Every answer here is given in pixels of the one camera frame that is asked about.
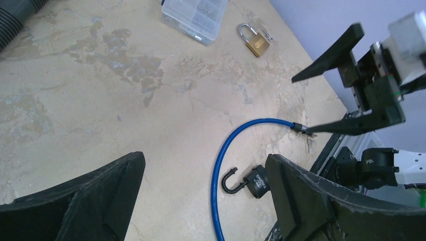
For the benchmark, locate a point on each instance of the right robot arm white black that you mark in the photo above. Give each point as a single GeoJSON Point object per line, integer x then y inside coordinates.
{"type": "Point", "coordinates": [377, 166]}

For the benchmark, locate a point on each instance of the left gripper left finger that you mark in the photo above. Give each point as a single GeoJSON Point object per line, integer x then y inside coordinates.
{"type": "Point", "coordinates": [95, 206]}

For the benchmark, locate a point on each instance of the black padlock with key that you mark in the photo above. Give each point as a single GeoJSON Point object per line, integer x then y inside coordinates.
{"type": "Point", "coordinates": [256, 181]}

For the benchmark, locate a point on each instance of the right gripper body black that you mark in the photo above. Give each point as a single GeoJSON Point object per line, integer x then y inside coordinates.
{"type": "Point", "coordinates": [373, 80]}

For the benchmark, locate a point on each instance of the blue cable lock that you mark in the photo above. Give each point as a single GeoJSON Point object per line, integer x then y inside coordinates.
{"type": "Point", "coordinates": [241, 217]}

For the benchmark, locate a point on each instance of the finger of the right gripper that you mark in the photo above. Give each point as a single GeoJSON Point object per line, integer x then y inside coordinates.
{"type": "Point", "coordinates": [334, 56]}
{"type": "Point", "coordinates": [379, 119]}

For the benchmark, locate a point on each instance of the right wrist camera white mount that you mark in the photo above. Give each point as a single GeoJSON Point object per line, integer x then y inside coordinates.
{"type": "Point", "coordinates": [408, 46]}

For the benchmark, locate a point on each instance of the clear plastic organizer box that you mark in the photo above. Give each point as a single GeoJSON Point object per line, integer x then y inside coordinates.
{"type": "Point", "coordinates": [198, 19]}

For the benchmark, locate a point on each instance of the small silver keys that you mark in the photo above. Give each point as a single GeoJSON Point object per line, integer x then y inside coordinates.
{"type": "Point", "coordinates": [310, 142]}

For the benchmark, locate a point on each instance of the brass padlock silver shackle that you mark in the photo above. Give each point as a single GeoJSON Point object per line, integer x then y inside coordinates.
{"type": "Point", "coordinates": [257, 44]}

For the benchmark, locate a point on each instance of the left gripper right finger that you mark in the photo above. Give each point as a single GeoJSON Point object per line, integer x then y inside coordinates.
{"type": "Point", "coordinates": [310, 207]}

